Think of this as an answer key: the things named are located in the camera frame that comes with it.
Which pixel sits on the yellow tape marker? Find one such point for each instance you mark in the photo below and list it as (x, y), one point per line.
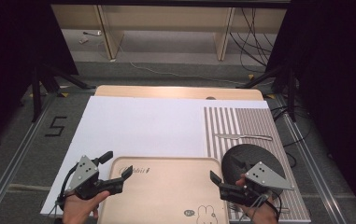
(270, 96)
(251, 76)
(63, 94)

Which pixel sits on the person's right hand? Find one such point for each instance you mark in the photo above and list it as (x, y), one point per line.
(263, 214)

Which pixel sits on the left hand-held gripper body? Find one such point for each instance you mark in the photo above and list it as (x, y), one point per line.
(83, 174)

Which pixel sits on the aluminium floor rail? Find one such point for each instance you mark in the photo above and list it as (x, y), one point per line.
(312, 168)
(13, 165)

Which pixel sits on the small white adapter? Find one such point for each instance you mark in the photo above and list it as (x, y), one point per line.
(83, 40)

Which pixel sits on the white board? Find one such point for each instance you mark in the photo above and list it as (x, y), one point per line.
(135, 124)

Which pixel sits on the person's left hand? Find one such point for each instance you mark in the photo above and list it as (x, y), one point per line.
(79, 210)

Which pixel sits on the beige wooden shelf unit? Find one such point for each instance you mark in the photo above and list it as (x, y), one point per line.
(166, 18)

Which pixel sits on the dark curtain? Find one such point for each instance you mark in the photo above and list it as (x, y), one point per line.
(337, 77)
(10, 62)

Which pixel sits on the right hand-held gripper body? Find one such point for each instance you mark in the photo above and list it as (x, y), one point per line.
(266, 179)

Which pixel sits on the striped placemat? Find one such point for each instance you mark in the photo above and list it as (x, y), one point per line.
(259, 121)

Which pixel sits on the black round slate plate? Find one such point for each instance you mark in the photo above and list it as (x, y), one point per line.
(259, 152)

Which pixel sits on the black metal stand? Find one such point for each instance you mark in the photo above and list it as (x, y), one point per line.
(36, 93)
(291, 93)

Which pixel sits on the beige tray with rabbit print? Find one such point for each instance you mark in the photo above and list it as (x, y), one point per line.
(166, 193)

